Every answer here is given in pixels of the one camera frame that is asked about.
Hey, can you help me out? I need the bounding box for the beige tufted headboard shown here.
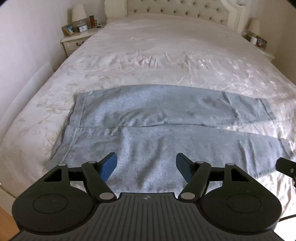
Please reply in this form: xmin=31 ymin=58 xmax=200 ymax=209
xmin=104 ymin=0 xmax=246 ymax=33

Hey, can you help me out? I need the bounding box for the white bedspread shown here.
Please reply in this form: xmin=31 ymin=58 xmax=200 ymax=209
xmin=0 ymin=13 xmax=296 ymax=218

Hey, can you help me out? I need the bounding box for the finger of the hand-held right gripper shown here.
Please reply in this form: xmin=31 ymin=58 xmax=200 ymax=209
xmin=277 ymin=157 xmax=296 ymax=189

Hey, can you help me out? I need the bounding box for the white table lamp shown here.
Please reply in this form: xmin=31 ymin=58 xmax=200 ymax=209
xmin=247 ymin=19 xmax=261 ymax=36
xmin=72 ymin=4 xmax=88 ymax=27

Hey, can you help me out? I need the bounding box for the white nightstand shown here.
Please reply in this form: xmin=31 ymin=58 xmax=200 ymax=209
xmin=60 ymin=26 xmax=104 ymax=57
xmin=243 ymin=32 xmax=275 ymax=62

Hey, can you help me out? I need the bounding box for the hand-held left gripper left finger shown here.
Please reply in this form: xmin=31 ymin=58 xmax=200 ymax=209
xmin=42 ymin=152 xmax=117 ymax=202

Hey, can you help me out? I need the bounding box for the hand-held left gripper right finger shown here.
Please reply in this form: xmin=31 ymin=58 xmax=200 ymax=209
xmin=176 ymin=153 xmax=251 ymax=202

